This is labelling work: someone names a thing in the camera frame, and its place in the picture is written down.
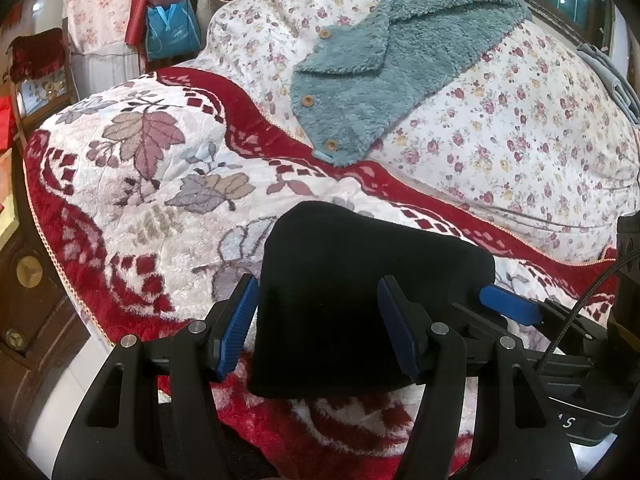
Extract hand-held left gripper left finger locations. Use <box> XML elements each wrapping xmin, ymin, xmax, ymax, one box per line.
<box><xmin>50</xmin><ymin>275</ymin><xmax>260</xmax><ymax>480</ymax></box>

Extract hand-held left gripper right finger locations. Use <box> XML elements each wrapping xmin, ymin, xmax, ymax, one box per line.
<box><xmin>377</xmin><ymin>276</ymin><xmax>581</xmax><ymax>480</ymax></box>

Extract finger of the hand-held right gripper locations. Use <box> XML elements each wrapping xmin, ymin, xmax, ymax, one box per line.
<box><xmin>479</xmin><ymin>284</ymin><xmax>608</xmax><ymax>347</ymax></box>
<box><xmin>452</xmin><ymin>302</ymin><xmax>547</xmax><ymax>361</ymax></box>

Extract black pants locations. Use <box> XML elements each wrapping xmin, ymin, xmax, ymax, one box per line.
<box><xmin>247</xmin><ymin>201</ymin><xmax>496</xmax><ymax>401</ymax></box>

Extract red and white plush blanket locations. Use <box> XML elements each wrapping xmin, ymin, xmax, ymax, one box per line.
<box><xmin>22</xmin><ymin>67</ymin><xmax>618</xmax><ymax>480</ymax></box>

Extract floral quilt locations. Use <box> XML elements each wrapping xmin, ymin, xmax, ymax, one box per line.
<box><xmin>192</xmin><ymin>0</ymin><xmax>640</xmax><ymax>263</ymax></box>

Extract dark wooden cabinet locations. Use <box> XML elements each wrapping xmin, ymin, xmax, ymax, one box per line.
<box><xmin>0</xmin><ymin>150</ymin><xmax>98</xmax><ymax>411</ymax></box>

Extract grey cloth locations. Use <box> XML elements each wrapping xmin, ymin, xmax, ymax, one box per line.
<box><xmin>575</xmin><ymin>42</ymin><xmax>640</xmax><ymax>126</ymax></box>

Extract teal fleece jacket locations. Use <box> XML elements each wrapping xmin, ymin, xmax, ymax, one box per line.
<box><xmin>290</xmin><ymin>0</ymin><xmax>533</xmax><ymax>168</ymax></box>

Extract wooden chair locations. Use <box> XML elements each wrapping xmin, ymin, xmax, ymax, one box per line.
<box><xmin>9</xmin><ymin>27</ymin><xmax>80</xmax><ymax>151</ymax></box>

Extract blue bag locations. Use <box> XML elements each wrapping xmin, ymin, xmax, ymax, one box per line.
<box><xmin>145</xmin><ymin>0</ymin><xmax>203</xmax><ymax>61</ymax></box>

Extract dark red velvet cloth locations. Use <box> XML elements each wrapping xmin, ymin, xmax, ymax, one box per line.
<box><xmin>10</xmin><ymin>27</ymin><xmax>68</xmax><ymax>83</ymax></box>

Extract red hanging cloth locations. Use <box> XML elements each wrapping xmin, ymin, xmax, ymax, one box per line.
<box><xmin>125</xmin><ymin>0</ymin><xmax>161</xmax><ymax>48</ymax></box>

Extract floral fabric cover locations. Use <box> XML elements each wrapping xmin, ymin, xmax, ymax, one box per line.
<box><xmin>62</xmin><ymin>0</ymin><xmax>146</xmax><ymax>96</ymax></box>

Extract black braided cable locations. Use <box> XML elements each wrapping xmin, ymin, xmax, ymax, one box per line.
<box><xmin>537</xmin><ymin>257</ymin><xmax>623</xmax><ymax>373</ymax></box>

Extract thin dark cord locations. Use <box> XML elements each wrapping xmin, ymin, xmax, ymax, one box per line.
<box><xmin>477</xmin><ymin>205</ymin><xmax>578</xmax><ymax>233</ymax></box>

